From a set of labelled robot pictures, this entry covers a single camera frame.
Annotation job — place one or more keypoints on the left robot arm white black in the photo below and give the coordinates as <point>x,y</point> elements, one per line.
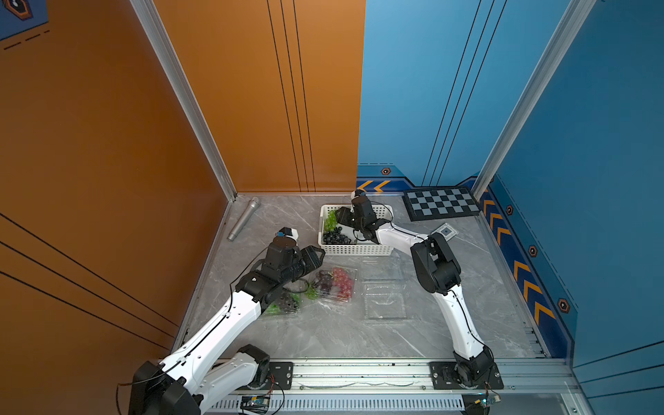
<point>190,380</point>

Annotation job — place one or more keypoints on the small black grape bunch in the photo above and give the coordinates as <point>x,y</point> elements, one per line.
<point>336,237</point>

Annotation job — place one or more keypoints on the left green circuit board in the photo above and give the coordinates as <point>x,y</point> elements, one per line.
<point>255,404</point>

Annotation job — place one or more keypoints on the green circuit board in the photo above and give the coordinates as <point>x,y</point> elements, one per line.
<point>255,404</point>
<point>489,399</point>

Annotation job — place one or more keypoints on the aluminium rail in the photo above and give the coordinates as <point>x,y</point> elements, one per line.
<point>412,375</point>

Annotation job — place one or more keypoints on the white perforated plastic basket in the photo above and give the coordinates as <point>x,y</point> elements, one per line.
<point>361,247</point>

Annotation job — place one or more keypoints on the black grey chessboard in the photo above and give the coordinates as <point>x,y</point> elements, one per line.
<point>424,204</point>

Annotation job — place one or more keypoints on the silver microphone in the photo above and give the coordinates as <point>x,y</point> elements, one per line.
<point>246,215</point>

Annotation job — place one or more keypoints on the red grape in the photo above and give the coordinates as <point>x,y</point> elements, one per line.
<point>344,284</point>

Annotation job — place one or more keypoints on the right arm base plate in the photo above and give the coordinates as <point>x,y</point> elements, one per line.
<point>449,375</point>

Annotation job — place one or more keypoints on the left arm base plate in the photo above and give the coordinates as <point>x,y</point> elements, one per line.
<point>279,374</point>

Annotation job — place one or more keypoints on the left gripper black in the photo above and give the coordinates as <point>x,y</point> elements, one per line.
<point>310,259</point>

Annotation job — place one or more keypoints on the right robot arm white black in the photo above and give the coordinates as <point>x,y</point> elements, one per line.
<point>439,273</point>

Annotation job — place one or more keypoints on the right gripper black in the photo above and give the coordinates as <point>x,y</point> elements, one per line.
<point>342,217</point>

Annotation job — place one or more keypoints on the small green grape bunch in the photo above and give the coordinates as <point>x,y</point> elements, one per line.
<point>330,223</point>

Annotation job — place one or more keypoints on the right green circuit board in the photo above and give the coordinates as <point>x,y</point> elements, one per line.
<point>489,399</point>

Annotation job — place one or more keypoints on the dark purple grape bunch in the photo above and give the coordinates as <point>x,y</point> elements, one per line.
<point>324,283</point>

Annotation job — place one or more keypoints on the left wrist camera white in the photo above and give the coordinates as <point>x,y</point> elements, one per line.
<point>288,232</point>

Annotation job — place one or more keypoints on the green grape leaf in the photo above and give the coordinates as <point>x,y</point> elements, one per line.
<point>312,293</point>

